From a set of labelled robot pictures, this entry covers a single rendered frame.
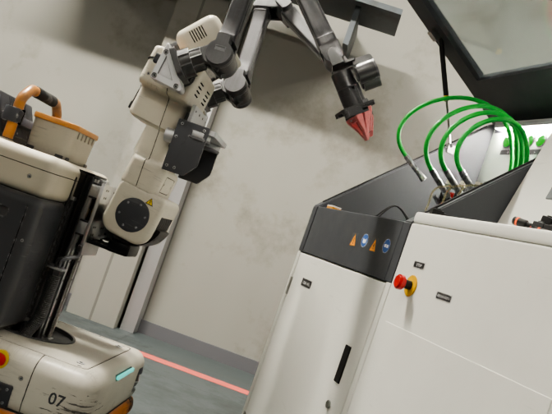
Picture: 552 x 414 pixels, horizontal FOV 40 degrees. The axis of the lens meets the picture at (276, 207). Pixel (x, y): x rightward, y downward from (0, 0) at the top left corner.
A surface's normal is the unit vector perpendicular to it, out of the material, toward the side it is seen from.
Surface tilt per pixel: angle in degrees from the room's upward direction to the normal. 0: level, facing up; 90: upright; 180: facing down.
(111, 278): 90
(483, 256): 90
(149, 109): 90
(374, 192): 90
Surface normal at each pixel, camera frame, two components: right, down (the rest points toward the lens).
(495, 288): -0.90, -0.32
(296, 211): -0.06, -0.07
